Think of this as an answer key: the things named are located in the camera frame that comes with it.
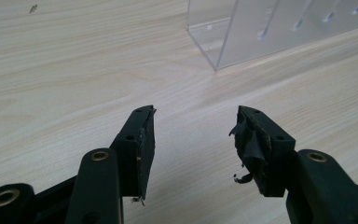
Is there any clear acrylic rack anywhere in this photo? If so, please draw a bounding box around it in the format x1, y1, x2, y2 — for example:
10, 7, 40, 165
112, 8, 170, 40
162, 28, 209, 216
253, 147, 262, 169
186, 0, 358, 71

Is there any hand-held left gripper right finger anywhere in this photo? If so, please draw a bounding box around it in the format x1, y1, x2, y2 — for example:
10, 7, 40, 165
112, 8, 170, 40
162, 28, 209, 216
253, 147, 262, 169
228, 105, 296, 198

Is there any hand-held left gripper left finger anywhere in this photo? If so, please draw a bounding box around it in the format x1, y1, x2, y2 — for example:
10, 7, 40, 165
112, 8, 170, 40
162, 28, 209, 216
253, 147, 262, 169
109, 105, 158, 207

